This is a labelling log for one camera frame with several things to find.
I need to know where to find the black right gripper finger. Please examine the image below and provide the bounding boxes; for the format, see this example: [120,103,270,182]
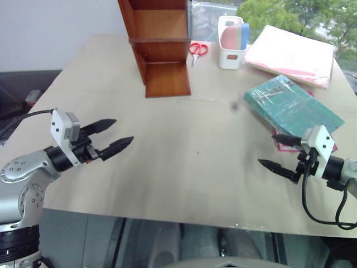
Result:
[257,158,300,184]
[271,133,303,147]

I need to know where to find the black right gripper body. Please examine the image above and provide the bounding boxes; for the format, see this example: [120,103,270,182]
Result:
[295,139,320,183]

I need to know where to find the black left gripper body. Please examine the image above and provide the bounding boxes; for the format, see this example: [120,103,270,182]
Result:
[70,128,103,166]

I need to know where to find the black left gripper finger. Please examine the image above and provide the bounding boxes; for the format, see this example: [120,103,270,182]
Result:
[80,118,117,138]
[98,136,135,162]

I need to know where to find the green book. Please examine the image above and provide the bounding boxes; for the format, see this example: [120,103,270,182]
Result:
[243,74,346,138]

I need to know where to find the brown wooden shelf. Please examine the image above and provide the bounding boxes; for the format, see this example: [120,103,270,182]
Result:
[117,0,192,99]

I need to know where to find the red and white box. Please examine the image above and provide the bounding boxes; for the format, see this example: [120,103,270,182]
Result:
[24,89,43,109]

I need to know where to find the pink paper stack in plastic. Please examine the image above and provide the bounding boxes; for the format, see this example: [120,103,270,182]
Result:
[244,24,336,90]

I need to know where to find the white plastic storage bin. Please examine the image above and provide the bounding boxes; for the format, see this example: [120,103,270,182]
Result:
[218,15,247,70]

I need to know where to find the blue pad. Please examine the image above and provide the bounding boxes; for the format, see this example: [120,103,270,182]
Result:
[239,22,250,50]

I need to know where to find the pink pad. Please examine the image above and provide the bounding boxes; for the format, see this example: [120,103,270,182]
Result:
[221,25,238,50]

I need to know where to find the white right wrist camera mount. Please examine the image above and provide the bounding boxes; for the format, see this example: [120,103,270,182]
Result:
[300,125,339,180]

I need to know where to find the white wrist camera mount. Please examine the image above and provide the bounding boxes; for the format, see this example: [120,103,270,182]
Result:
[300,125,339,180]
[50,109,82,168]

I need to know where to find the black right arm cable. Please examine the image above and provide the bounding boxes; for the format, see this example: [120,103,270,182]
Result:
[301,149,357,231]

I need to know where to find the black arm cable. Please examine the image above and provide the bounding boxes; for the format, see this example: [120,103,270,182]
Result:
[301,149,357,231]
[0,109,54,140]

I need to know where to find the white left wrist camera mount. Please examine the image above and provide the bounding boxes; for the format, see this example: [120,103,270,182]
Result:
[50,109,82,168]

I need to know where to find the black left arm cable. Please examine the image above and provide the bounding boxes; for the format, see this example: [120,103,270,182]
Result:
[0,109,54,140]

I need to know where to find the red handled scissors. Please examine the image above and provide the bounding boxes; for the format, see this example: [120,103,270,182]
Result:
[189,42,209,68]

